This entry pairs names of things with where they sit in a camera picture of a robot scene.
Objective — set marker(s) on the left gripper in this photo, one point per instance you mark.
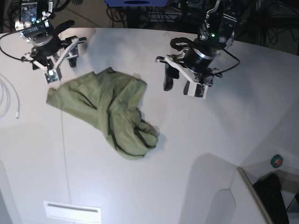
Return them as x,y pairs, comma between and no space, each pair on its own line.
191,63

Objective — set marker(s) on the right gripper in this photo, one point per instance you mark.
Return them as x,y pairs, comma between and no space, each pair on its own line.
49,50

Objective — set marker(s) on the green t-shirt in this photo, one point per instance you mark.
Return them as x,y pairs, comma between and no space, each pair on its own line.
109,101

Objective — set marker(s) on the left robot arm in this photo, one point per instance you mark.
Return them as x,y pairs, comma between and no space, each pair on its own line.
216,33

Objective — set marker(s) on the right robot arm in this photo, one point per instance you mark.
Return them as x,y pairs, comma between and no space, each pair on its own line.
35,16

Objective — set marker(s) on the grey laptop edge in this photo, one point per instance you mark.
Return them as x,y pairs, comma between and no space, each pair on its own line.
258,202

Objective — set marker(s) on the green tape roll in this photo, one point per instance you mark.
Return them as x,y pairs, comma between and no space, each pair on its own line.
276,161

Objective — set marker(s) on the black keyboard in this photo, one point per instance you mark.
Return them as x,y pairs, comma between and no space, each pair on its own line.
269,192

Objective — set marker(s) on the white table slot plate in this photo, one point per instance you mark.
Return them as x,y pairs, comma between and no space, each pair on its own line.
73,213

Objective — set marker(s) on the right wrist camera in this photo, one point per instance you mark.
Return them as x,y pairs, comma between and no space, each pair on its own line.
52,76

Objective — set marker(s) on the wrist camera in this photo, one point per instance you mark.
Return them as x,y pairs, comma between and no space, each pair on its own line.
200,90
52,76

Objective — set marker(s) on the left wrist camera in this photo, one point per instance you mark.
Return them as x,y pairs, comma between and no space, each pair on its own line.
200,90

